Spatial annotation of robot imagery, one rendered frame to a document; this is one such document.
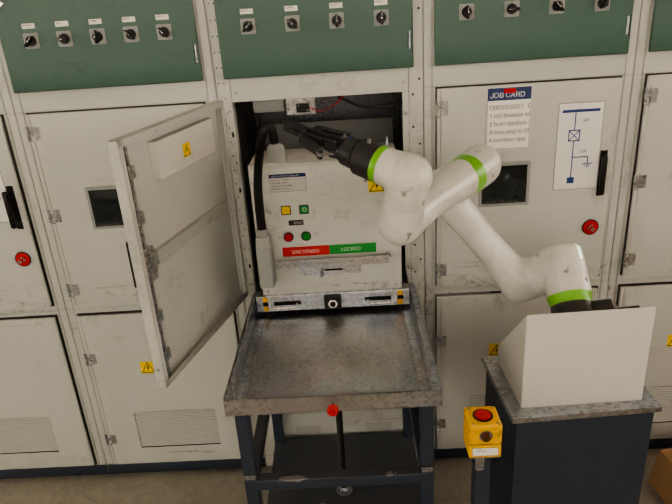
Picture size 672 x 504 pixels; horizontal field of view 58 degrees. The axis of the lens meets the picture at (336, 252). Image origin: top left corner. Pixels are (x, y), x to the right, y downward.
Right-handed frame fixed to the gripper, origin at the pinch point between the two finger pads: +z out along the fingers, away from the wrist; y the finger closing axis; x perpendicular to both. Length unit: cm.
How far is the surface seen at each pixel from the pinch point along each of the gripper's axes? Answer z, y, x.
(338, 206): 5.2, 27.4, -41.4
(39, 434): 93, -60, -154
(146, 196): 33.6, -25.1, -23.1
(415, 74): 4, 65, -7
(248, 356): 3, -19, -73
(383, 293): -14, 30, -71
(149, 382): 59, -24, -127
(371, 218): -4, 33, -45
